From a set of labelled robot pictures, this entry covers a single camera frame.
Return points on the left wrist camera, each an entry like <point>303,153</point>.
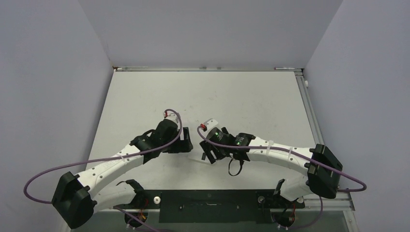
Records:
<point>171,116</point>

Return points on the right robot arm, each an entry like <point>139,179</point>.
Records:
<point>318,170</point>

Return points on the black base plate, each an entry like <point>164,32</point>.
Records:
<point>214,206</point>

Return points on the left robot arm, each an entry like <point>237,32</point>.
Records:
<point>79,196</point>

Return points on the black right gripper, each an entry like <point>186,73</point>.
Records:
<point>208,147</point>

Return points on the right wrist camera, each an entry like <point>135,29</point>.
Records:
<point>209,124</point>

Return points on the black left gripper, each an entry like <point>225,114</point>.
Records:
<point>182,146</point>

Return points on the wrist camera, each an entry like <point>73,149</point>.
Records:
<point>209,124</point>
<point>171,116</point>

